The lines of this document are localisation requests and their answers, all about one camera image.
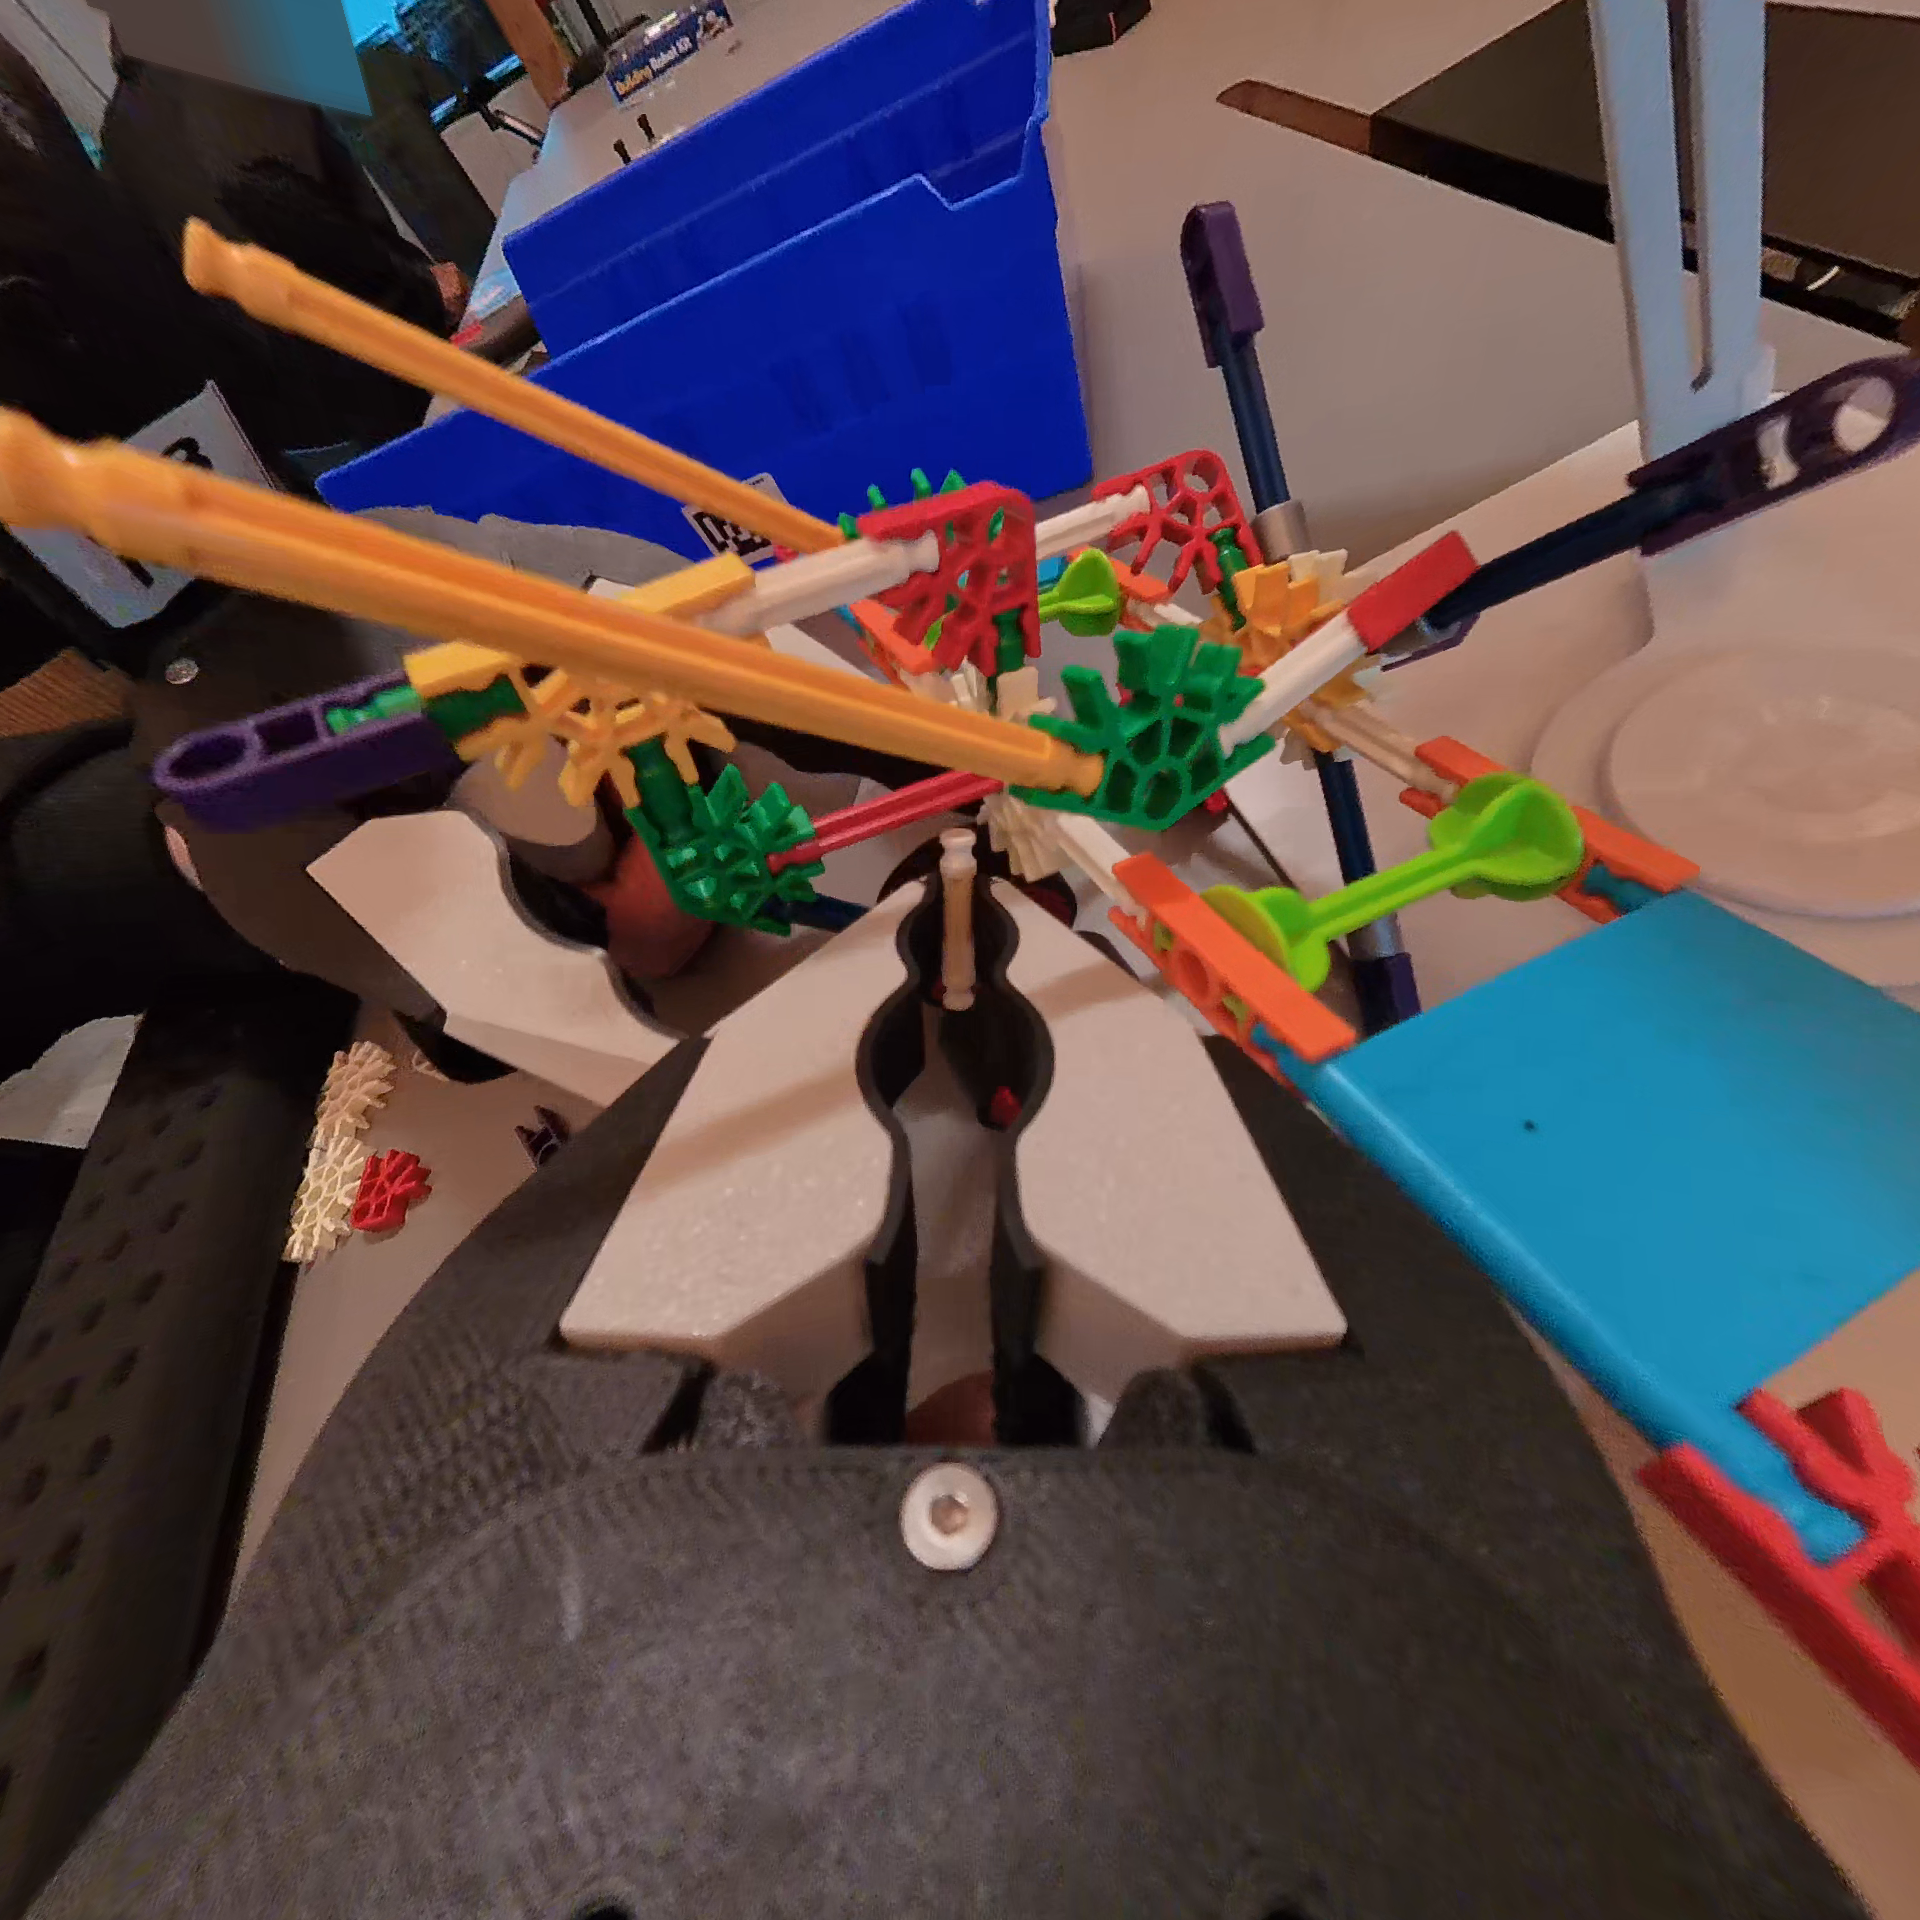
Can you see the small purple toy connector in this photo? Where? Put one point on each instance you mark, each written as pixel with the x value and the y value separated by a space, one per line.
pixel 541 1132

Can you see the colourful toy construction model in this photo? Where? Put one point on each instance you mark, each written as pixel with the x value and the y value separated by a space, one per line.
pixel 1622 1125

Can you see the white tilted reading stand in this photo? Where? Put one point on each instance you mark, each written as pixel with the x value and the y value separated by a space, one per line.
pixel 1724 750

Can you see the blue printed box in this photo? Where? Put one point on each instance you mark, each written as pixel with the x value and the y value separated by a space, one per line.
pixel 668 53

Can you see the person's left hand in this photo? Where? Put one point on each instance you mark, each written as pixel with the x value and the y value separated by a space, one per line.
pixel 645 916

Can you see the person's black jacket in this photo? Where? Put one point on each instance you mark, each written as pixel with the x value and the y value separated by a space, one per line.
pixel 271 224

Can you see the white snowflake toy connector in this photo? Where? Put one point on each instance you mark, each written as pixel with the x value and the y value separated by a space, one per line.
pixel 324 1200
pixel 358 1084

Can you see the blue plastic bin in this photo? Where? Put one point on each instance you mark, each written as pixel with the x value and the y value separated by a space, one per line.
pixel 839 300

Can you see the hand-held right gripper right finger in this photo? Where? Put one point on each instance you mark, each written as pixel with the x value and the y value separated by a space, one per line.
pixel 1171 1215

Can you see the red toy connector piece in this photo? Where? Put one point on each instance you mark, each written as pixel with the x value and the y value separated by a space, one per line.
pixel 390 1194

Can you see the white toy rod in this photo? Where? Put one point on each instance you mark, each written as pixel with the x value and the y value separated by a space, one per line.
pixel 961 916

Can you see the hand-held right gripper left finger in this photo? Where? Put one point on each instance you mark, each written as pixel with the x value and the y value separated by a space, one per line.
pixel 721 1200

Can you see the person's left forearm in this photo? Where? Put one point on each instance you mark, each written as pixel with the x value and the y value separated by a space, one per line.
pixel 76 901

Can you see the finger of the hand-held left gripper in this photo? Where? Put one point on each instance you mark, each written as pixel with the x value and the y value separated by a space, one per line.
pixel 494 534
pixel 452 916

